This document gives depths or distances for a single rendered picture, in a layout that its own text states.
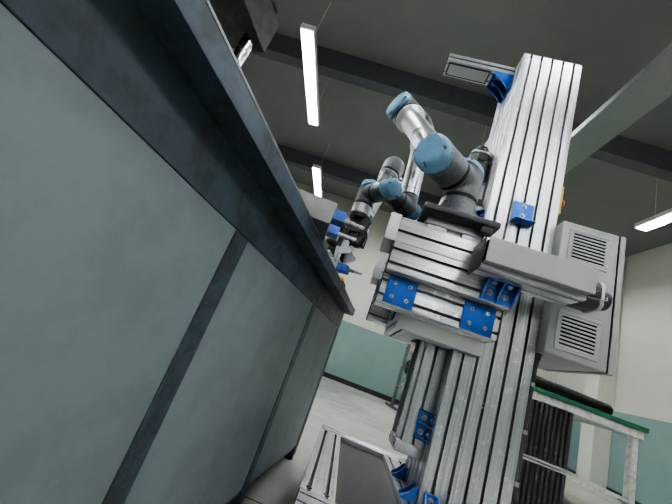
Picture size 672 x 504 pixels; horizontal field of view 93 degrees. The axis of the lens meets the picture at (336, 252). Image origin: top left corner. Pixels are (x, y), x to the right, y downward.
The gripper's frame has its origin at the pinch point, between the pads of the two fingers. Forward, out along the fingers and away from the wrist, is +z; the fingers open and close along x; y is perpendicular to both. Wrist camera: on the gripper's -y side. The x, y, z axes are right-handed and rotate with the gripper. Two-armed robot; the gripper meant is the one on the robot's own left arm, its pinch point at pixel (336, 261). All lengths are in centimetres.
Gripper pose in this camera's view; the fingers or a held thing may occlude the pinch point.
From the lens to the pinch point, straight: 118.5
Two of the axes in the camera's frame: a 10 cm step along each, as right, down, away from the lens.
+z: -3.4, 9.0, -2.9
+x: 2.4, 3.8, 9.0
